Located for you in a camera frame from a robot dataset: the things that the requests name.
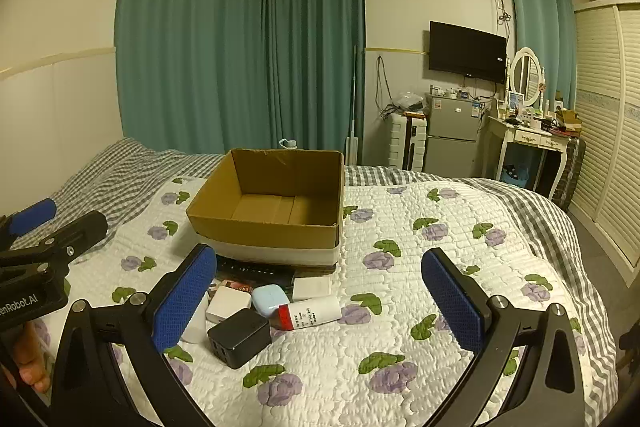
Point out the clear plastic bag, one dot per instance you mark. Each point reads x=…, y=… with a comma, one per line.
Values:
x=409, y=101

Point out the small picture frame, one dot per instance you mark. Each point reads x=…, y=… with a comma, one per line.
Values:
x=515, y=99

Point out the white louvred wardrobe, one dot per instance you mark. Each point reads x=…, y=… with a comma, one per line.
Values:
x=607, y=117

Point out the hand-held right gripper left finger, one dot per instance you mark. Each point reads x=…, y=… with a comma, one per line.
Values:
x=182, y=302

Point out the dark suitcase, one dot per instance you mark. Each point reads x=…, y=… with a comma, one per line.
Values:
x=570, y=167

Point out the white box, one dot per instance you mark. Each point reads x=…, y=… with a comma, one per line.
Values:
x=312, y=288

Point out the grey small fridge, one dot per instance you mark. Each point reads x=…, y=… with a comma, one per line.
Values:
x=452, y=132

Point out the clear water jug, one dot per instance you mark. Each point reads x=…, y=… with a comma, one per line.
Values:
x=289, y=144

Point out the dark red phone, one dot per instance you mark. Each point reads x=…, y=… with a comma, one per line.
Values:
x=234, y=286

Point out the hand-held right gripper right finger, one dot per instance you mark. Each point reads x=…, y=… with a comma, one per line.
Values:
x=452, y=302

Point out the white oval mirror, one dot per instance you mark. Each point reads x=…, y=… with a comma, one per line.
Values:
x=525, y=74

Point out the narrow green curtain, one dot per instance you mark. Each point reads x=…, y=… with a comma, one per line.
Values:
x=537, y=12

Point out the white square charger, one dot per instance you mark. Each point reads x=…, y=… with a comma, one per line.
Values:
x=225, y=303

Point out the green corner curtain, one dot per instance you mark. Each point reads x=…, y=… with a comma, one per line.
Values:
x=315, y=47

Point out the blue plastic basket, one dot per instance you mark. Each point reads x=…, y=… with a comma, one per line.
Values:
x=515, y=174

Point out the white bottle with red cap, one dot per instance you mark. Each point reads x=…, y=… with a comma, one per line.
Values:
x=312, y=312

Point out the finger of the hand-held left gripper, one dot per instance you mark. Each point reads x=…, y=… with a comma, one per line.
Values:
x=80, y=232
x=32, y=214

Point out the white mop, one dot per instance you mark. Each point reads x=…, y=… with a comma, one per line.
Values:
x=354, y=127

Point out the person's left hand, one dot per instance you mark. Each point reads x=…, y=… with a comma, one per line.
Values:
x=30, y=359

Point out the brown cardboard box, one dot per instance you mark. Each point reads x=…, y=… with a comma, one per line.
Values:
x=280, y=212

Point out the wide green curtain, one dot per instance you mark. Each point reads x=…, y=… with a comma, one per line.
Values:
x=195, y=37

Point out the white suitcase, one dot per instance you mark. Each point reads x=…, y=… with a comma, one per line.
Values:
x=402, y=139

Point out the white dressing table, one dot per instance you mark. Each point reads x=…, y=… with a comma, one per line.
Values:
x=530, y=139

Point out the small open cardboard carton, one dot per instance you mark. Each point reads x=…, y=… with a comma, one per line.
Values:
x=569, y=117

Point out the white floral quilt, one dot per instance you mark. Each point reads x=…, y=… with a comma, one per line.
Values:
x=380, y=307

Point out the light blue case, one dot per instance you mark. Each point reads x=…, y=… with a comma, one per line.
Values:
x=269, y=298

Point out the black power adapter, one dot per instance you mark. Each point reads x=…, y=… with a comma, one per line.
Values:
x=239, y=338

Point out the black remote control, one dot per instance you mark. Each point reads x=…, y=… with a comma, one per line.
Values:
x=255, y=271

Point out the black wall television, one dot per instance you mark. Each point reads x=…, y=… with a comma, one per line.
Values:
x=467, y=52

